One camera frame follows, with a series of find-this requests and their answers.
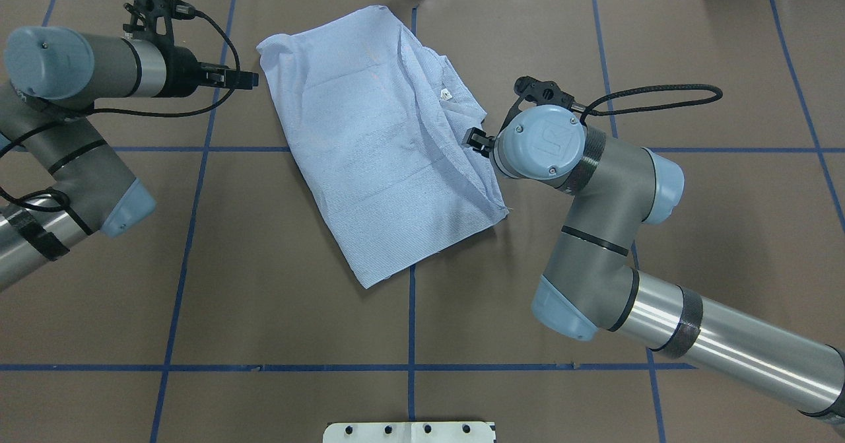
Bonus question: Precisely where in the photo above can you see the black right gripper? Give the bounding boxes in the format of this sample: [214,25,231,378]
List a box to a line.
[462,127,496,159]

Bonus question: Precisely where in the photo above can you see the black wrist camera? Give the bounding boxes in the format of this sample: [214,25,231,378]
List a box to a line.
[509,76,586,115]
[123,0,197,47]

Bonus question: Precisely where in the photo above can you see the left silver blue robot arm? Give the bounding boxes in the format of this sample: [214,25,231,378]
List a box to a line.
[2,26,259,289]

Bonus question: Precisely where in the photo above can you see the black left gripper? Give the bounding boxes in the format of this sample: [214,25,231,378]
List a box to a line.
[161,47,259,98]

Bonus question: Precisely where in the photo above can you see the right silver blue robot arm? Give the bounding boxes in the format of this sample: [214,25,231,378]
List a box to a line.
[463,105,844,426]

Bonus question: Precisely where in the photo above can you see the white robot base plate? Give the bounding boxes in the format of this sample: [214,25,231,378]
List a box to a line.
[322,420,498,442]

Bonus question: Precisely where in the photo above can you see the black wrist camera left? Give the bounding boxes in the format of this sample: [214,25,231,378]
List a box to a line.
[123,0,197,47]

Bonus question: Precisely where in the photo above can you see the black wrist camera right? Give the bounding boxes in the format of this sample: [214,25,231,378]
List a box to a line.
[509,76,586,115]

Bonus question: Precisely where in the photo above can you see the light blue striped shirt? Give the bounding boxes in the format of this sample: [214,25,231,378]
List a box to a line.
[256,5,509,289]

